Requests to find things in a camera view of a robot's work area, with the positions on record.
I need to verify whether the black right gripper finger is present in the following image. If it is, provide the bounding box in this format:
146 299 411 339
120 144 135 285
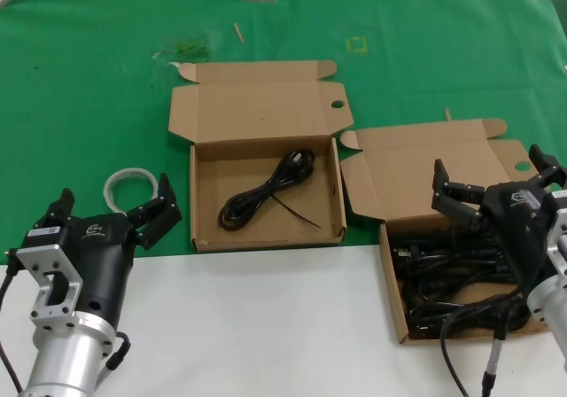
431 158 487 234
529 144 563 192

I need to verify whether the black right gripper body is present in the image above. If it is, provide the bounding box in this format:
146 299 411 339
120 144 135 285
480 182 562 291

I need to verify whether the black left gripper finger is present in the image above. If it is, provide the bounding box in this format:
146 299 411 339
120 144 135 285
123 173 183 251
33 188 76 234

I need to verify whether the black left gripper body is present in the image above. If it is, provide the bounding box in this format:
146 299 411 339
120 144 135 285
24 214 137 328

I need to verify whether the thin black cable tie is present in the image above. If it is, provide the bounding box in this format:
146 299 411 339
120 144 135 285
270 195 323 229

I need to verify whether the open cardboard box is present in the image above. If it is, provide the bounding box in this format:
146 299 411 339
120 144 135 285
167 59 354 253
339 118 555 346

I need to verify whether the green table cloth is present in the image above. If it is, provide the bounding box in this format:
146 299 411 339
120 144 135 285
0 0 567 266

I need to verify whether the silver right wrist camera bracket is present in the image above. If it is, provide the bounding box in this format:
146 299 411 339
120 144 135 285
545 188 567 292

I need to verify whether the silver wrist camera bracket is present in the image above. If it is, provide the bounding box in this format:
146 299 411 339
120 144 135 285
545 188 567 292
8 242 84 328

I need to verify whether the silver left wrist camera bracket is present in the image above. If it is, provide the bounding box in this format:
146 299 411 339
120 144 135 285
8 242 84 328

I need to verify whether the white tape ring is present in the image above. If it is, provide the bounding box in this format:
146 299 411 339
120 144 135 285
103 167 159 214

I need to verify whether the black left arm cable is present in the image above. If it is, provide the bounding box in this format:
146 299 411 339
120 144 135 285
0 248 23 393

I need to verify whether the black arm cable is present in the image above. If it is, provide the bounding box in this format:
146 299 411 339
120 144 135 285
439 290 528 397
0 248 23 393

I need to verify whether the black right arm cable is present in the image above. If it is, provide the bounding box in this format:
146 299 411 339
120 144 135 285
439 290 528 397

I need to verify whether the cable with silver connector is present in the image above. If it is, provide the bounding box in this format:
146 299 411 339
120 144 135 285
480 329 507 397

